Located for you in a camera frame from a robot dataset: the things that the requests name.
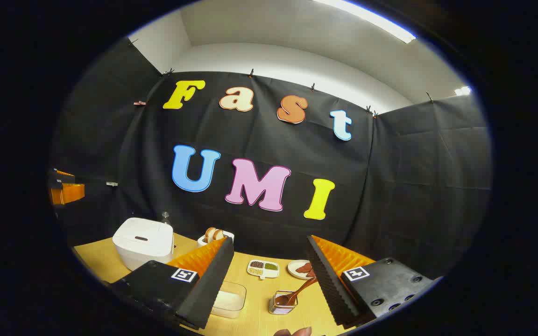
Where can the small ceiling light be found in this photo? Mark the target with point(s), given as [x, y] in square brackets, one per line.
[463, 91]

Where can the bread slice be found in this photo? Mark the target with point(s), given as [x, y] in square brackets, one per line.
[217, 234]
[208, 234]

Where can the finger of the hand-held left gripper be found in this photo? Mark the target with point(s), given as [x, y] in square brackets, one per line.
[73, 193]
[61, 178]

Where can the brown wooden spoon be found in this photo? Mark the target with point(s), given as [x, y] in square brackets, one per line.
[284, 299]

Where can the black backdrop cloth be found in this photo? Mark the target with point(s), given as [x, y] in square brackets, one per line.
[390, 186]

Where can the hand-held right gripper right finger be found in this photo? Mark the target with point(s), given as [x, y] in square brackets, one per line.
[327, 284]

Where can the white divided dish of beans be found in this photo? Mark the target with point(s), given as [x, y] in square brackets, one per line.
[263, 269]

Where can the clear box of rice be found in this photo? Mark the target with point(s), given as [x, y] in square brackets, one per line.
[229, 301]

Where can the red meat slice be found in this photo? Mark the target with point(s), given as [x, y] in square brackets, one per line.
[311, 273]
[303, 267]

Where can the clear plastic bottle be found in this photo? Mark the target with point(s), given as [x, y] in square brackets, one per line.
[166, 219]

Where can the white oval plate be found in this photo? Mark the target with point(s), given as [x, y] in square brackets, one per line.
[292, 269]

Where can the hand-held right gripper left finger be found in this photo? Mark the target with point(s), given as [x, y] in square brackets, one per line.
[213, 284]

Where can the white toaster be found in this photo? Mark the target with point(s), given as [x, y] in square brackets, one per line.
[202, 241]

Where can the white rice cooker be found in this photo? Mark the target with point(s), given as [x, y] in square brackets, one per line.
[140, 242]

